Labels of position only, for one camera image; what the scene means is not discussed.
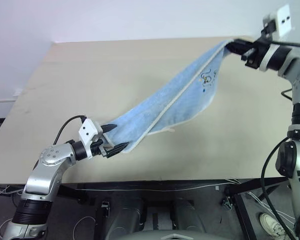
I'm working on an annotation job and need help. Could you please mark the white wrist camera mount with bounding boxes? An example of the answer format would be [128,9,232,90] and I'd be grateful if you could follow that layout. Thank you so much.
[78,118,104,159]
[257,3,295,73]

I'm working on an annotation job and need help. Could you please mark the grey robot torso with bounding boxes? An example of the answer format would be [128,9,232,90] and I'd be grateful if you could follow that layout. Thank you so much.
[118,230,232,240]

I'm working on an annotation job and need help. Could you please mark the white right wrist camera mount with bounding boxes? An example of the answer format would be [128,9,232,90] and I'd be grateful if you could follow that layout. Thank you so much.
[257,3,295,73]

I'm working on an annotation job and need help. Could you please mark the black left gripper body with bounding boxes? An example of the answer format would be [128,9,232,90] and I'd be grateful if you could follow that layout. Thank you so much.
[90,136,116,159]

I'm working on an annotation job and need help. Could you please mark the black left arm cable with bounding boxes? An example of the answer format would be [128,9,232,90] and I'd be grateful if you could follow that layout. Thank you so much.
[53,114,87,146]

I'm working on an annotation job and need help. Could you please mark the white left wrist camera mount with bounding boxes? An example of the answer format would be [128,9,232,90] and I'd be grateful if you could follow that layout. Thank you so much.
[78,118,104,159]

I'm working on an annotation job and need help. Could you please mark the light blue towel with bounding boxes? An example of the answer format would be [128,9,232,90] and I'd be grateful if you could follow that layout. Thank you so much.
[103,38,238,154]

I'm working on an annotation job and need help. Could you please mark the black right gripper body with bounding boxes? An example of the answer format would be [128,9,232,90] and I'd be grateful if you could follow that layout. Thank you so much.
[240,36,269,70]

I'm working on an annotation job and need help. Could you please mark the dark grey robot leg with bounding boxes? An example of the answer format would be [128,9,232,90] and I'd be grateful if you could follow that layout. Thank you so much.
[171,197,206,233]
[106,197,146,234]

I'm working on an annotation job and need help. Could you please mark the black table frame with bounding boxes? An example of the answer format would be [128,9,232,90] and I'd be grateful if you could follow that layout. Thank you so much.
[0,176,292,240]

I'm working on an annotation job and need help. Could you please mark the white sneaker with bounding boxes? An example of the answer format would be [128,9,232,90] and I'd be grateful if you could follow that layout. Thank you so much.
[259,212,289,237]

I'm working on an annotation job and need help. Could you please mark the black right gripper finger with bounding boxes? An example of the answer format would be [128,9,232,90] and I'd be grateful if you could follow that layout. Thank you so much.
[225,43,251,57]
[233,38,257,50]

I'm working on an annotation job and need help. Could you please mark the thin white wire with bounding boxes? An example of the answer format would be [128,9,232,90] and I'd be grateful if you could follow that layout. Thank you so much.
[76,177,242,193]

